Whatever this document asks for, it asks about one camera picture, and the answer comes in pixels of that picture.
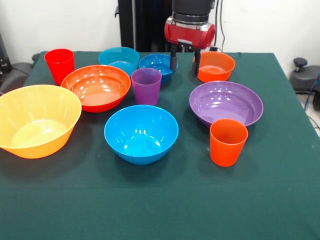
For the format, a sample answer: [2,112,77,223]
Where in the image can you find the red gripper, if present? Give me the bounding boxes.
[164,16,216,77]

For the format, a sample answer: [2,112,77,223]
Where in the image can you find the small orange bowl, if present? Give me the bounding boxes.
[192,51,236,83]

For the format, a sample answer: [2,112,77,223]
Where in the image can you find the purple cup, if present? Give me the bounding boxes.
[130,67,163,106]

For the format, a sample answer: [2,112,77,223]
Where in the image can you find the small dark blue bowl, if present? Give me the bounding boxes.
[138,53,179,85]

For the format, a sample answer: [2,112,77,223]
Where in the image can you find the wide purple bowl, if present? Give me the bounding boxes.
[188,80,264,129]

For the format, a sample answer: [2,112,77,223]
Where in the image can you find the teal bowl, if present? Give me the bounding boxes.
[97,46,141,78]

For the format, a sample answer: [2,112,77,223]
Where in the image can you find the wide orange bowl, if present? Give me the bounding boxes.
[60,64,132,114]

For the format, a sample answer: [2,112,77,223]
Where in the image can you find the large blue bowl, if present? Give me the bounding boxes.
[103,104,180,166]

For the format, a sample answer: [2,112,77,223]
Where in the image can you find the orange cup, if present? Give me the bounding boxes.
[209,118,249,168]

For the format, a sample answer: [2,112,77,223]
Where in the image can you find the red cup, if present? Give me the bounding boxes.
[43,48,75,87]

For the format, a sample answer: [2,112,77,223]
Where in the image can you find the dark green tablecloth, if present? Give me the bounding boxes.
[0,51,320,240]

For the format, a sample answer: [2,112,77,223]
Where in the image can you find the yellow bowl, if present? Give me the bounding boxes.
[0,84,83,160]

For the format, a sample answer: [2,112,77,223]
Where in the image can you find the black equipment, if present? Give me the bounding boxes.
[0,32,12,74]

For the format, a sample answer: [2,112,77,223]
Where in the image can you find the black wall cable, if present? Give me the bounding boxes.
[209,0,227,53]

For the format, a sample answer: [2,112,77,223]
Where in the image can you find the blue cable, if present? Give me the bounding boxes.
[303,71,320,112]

